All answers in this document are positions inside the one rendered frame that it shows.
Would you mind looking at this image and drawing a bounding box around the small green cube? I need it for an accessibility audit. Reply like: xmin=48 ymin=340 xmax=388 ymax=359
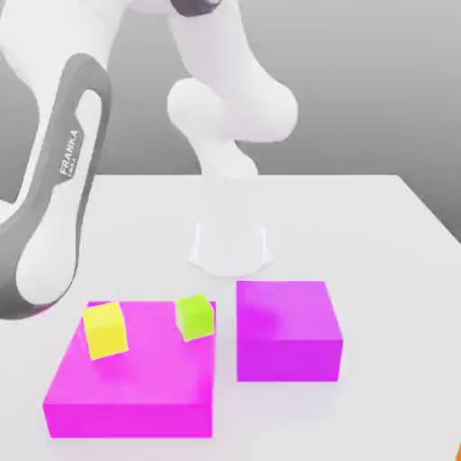
xmin=175 ymin=294 xmax=215 ymax=343

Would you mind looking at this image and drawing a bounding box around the small yellow cube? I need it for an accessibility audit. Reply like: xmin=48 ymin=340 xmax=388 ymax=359
xmin=81 ymin=301 xmax=131 ymax=361

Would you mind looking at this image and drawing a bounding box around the large purple box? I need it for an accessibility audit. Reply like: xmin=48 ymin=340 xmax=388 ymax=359
xmin=235 ymin=280 xmax=344 ymax=383

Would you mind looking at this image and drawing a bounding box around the large magenta box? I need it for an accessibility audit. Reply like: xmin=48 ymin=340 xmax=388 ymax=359
xmin=41 ymin=300 xmax=218 ymax=439

